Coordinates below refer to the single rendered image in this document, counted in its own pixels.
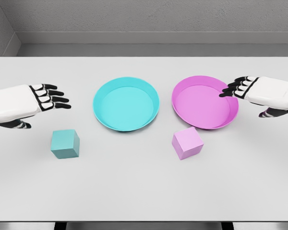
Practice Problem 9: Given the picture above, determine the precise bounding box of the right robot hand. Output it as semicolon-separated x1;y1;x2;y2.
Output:
219;76;288;118

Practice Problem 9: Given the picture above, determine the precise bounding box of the teal block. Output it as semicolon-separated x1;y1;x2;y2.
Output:
50;129;80;159

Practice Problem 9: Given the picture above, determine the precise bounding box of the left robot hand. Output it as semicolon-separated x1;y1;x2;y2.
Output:
0;83;72;129

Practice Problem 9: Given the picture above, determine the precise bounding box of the cyan plate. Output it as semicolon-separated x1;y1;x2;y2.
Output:
93;76;161;132

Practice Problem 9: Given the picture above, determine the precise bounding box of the pink block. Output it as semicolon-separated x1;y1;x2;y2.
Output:
171;126;204;161

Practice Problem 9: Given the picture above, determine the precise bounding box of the pink plate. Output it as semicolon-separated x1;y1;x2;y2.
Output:
171;75;239;131

